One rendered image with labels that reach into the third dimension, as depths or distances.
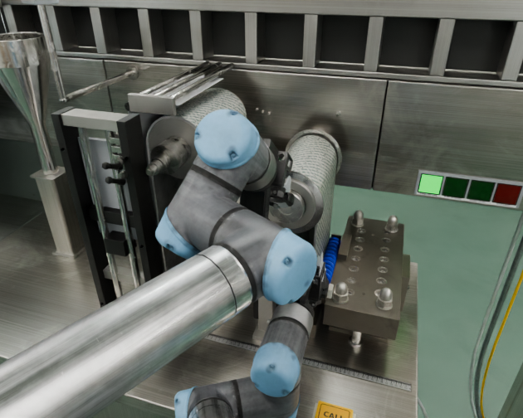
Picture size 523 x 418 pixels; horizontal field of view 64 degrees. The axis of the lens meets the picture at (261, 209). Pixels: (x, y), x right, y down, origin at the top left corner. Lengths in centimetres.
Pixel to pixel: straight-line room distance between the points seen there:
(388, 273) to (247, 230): 67
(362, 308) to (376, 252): 22
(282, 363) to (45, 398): 41
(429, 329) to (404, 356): 142
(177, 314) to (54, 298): 92
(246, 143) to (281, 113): 66
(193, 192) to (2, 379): 28
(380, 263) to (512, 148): 41
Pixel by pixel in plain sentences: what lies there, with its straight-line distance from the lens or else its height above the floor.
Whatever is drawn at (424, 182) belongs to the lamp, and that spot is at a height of 119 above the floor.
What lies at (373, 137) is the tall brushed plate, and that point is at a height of 129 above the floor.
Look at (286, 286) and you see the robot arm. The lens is 44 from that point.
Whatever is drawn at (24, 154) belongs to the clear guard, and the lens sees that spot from 163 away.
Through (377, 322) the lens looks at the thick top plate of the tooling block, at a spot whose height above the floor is 101.
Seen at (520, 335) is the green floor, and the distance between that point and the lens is 267.
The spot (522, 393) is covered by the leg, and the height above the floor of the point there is 32.
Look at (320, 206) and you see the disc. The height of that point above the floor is 126.
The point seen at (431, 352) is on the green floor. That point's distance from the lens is 238.
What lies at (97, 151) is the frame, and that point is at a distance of 91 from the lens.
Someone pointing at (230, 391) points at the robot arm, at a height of 105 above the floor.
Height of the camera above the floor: 168
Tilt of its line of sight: 30 degrees down
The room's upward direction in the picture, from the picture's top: straight up
